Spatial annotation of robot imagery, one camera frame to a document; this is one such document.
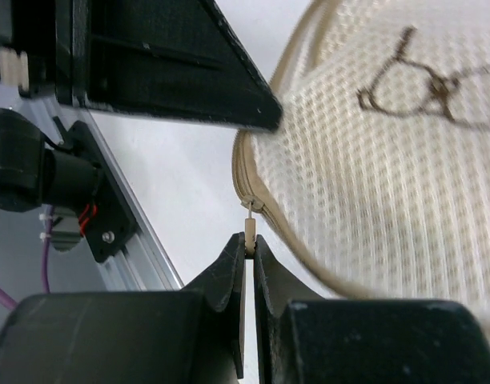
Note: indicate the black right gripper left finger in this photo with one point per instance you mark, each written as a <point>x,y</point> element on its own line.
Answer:
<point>222,288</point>

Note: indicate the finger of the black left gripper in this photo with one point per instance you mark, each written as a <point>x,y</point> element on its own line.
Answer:
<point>162,59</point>

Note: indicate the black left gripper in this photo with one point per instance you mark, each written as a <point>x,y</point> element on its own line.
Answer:
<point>36,47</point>

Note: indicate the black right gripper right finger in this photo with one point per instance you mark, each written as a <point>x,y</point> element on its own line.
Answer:
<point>293,324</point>

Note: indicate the beige zipper pull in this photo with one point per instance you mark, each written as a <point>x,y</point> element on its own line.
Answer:
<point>250,228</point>

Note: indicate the white mesh laundry bag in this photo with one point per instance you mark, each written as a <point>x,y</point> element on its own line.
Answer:
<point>378,177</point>

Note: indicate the aluminium mounting rail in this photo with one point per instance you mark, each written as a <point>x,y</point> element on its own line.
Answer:
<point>127,250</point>

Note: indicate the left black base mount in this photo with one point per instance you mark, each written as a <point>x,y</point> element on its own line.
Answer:
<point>97,208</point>

